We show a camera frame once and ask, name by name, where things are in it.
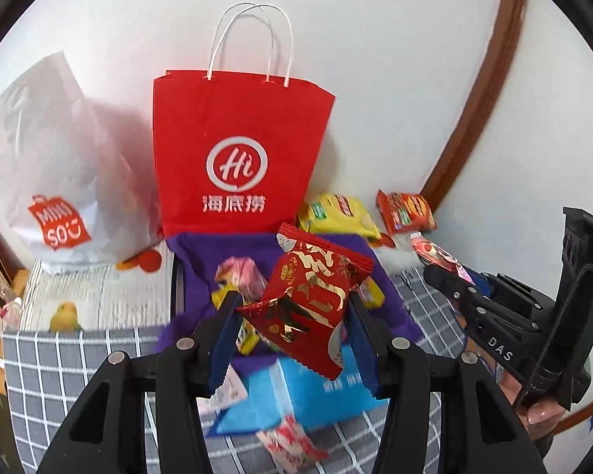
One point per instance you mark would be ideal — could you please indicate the person's right hand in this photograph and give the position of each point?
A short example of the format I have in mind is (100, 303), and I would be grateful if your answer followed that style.
(538, 412)

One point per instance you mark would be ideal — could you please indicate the brown wooden frame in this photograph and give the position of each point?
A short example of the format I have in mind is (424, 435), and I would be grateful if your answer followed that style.
(489, 74)

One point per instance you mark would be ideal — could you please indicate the large pink snack packet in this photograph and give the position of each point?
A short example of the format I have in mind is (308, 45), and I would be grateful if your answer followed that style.
(242, 276)

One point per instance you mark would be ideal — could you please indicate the grey checked blanket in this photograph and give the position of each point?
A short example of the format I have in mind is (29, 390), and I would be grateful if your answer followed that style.
(54, 370)

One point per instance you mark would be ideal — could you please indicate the purple cloth bag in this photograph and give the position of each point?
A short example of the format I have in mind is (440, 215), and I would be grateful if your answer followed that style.
(197, 266)

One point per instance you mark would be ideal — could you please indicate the flat red packet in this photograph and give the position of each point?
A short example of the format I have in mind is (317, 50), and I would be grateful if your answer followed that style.
(385, 241)

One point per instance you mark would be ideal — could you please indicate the white plastic bag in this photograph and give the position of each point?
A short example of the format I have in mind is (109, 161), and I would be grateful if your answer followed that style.
(69, 158)

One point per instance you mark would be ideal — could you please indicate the red paper bag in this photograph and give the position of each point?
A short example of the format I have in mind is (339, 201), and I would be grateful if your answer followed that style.
(237, 108)

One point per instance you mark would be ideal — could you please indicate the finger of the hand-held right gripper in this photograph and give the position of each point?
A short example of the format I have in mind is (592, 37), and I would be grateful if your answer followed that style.
(484, 281)
(449, 284)

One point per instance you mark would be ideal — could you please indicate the small plain pink packet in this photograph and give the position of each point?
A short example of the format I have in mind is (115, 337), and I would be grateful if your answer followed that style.
(230, 395)

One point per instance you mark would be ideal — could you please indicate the red white snack packet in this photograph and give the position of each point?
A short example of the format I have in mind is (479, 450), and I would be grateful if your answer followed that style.
(291, 439)

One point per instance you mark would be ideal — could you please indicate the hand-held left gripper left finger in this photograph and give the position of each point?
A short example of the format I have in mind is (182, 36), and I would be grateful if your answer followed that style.
(225, 350)

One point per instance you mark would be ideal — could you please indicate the red gold-print snack packet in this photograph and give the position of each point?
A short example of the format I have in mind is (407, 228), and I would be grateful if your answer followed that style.
(306, 296)

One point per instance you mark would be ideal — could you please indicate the yellow chips packet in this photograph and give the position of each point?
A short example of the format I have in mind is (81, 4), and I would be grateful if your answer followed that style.
(341, 215)

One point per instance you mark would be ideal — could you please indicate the orange chips packet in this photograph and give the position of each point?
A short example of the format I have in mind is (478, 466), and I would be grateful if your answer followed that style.
(407, 210)

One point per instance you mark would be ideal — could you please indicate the yellow snack packet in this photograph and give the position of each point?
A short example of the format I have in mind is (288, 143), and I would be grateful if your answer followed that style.
(247, 338)

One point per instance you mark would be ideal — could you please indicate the blue cardboard box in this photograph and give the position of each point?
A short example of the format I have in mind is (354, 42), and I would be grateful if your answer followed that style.
(301, 395)

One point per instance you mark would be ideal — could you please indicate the small patterned pink packet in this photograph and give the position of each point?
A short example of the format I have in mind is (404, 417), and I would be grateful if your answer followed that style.
(440, 256)

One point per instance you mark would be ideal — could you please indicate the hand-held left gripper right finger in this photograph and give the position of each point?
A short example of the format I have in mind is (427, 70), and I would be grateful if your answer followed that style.
(363, 345)

